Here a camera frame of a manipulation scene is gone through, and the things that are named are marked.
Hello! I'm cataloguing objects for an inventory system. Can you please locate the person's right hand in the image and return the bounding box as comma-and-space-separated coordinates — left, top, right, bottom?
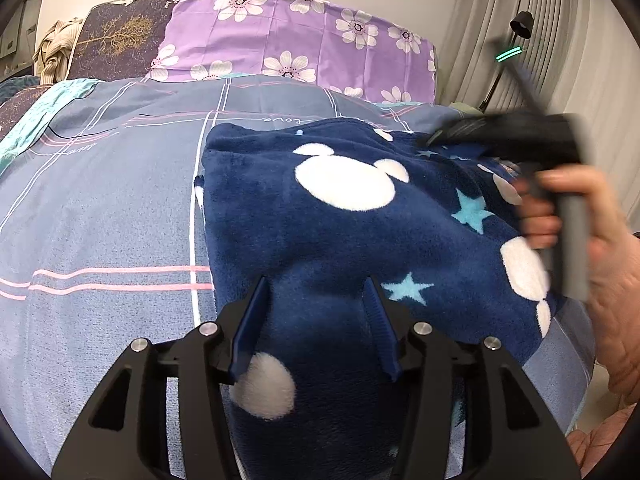
514, 164, 640, 407

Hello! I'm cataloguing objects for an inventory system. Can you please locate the purple floral pillow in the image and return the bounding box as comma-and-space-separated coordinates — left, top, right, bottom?
146, 0, 438, 106

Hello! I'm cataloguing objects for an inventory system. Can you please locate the blue plaid duvet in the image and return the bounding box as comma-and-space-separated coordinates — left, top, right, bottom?
0, 74, 596, 480

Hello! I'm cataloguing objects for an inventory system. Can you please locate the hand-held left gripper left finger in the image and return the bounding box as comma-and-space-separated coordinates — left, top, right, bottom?
51, 275, 272, 480

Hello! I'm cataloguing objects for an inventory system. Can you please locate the person's pink quilted clothing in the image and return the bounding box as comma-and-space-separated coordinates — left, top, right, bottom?
565, 402, 640, 480

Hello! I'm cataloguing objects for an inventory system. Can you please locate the dark tree print pillow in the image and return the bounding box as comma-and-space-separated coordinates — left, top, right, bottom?
67, 0, 186, 82

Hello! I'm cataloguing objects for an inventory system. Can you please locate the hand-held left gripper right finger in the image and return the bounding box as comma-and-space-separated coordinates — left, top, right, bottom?
362, 275, 582, 480

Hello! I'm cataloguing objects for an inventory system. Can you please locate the black floor lamp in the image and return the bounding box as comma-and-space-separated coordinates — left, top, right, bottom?
479, 10, 537, 113

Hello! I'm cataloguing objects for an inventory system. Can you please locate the beige cloth bundle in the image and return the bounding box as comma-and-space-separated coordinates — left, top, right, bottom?
32, 17, 83, 85

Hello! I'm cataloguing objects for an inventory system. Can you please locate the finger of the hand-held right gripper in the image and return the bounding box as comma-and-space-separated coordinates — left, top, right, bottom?
416, 116, 488, 161

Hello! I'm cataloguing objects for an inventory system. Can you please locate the pale pleated curtain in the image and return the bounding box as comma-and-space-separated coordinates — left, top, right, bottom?
440, 0, 640, 126

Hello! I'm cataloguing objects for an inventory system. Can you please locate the dark deer print bed sheet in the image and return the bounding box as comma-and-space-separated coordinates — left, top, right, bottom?
0, 86, 53, 133

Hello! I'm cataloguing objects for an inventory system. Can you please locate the dark teal fleece blanket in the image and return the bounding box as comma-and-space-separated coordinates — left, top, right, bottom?
0, 75, 38, 102

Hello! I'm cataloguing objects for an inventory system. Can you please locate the navy fleece pajama top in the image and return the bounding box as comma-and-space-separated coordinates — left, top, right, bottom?
192, 120, 567, 480

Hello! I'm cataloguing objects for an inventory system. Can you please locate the teal patterned blanket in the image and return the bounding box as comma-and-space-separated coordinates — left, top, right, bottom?
0, 80, 98, 176

